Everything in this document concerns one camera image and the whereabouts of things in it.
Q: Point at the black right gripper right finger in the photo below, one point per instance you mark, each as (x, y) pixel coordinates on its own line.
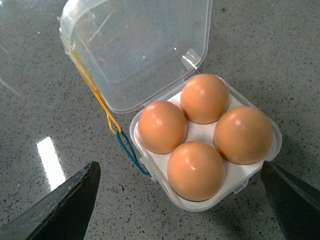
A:
(295, 203)

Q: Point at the teal rubber band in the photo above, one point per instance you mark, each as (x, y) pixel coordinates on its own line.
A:
(129, 150)

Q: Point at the clear plastic egg box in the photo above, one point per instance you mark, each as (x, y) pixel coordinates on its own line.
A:
(139, 52)

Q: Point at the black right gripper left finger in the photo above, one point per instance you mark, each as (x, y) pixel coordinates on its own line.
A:
(64, 214)

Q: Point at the yellow rubber band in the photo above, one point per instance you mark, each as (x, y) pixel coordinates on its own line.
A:
(113, 124)

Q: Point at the brown egg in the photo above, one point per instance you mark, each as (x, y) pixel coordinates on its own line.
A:
(243, 135)
(204, 99)
(162, 127)
(196, 171)

